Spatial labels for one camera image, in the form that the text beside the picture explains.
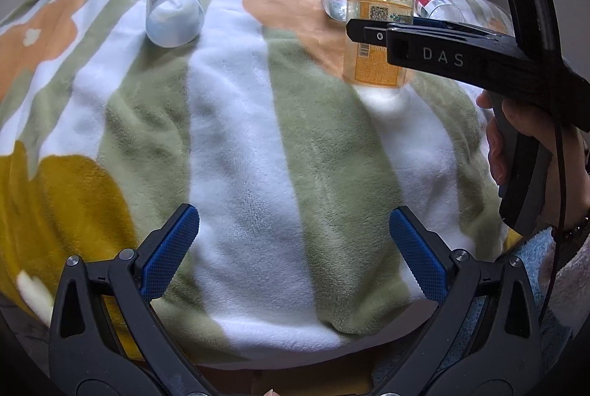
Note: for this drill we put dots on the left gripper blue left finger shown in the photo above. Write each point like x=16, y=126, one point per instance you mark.
x=105, y=337

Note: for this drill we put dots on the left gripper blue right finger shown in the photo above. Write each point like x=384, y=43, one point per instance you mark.
x=454, y=279

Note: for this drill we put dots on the orange transparent plastic cup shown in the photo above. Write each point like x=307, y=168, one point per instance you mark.
x=366, y=62

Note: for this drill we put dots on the red label plastic cup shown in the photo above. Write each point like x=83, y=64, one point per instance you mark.
x=438, y=9

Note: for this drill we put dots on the blue label plastic cup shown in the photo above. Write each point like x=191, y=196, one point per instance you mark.
x=173, y=23

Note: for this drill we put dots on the light blue fluffy fabric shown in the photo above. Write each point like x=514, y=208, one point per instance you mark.
x=500, y=318

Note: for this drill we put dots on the striped floral fleece blanket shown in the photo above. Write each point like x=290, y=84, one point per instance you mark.
x=294, y=172

